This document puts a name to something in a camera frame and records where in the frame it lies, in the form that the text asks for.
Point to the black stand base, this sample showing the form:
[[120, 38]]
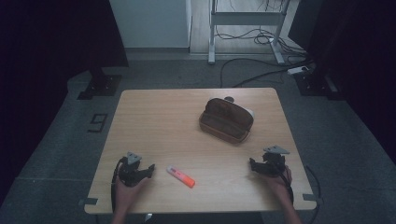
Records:
[[101, 85], [314, 84]]

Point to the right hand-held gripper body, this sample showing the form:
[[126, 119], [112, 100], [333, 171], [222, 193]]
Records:
[[274, 163]]

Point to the person's left hand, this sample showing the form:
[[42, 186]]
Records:
[[124, 196]]

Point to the white metal desk frame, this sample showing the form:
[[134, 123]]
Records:
[[246, 18]]

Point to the orange highlighter pen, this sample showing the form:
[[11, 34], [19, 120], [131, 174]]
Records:
[[182, 178]]

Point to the person's right hand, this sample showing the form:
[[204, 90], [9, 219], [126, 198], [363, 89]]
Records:
[[281, 185]]

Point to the white power strip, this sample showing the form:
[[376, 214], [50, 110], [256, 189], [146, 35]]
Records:
[[298, 70]]

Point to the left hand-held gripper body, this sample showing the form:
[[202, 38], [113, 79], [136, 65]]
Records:
[[128, 172]]

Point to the dark curtain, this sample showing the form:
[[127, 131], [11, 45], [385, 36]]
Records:
[[355, 62], [46, 62]]

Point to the white cabinet panel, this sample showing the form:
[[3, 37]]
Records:
[[151, 23]]

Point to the brown pencil case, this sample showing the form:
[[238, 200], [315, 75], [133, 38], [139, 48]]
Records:
[[226, 121]]

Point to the dark round object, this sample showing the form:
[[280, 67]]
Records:
[[229, 99]]

